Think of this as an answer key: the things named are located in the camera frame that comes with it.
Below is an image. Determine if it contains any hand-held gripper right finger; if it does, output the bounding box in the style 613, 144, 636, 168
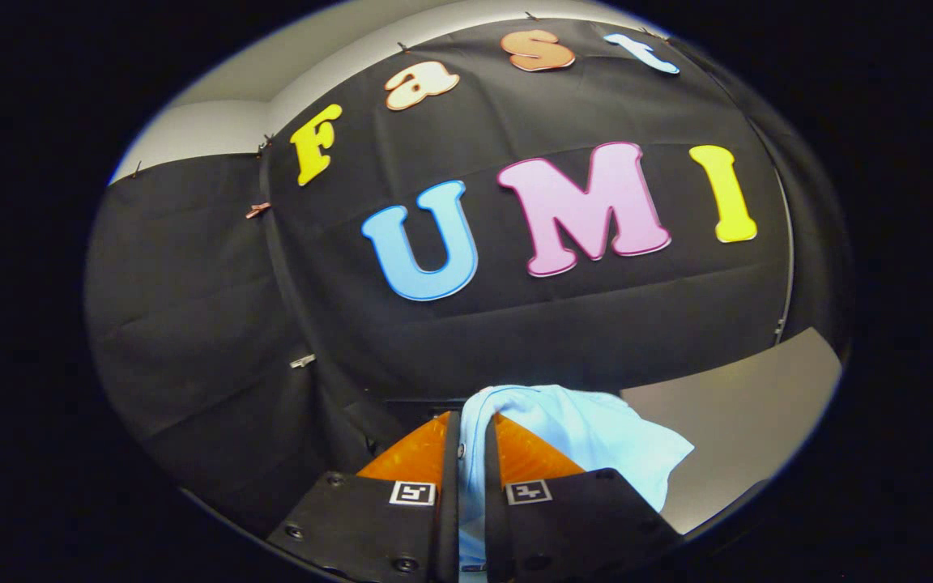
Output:
483, 411, 684, 583

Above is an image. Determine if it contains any light blue polo shirt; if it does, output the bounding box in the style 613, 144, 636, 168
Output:
457, 384, 695, 572

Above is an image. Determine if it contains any black backdrop cloth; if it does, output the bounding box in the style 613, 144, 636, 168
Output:
84, 16, 850, 535

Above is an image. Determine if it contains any grey cabinet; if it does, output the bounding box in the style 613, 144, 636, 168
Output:
619, 326, 843, 536

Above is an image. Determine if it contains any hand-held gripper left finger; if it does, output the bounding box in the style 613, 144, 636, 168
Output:
266, 410, 462, 583

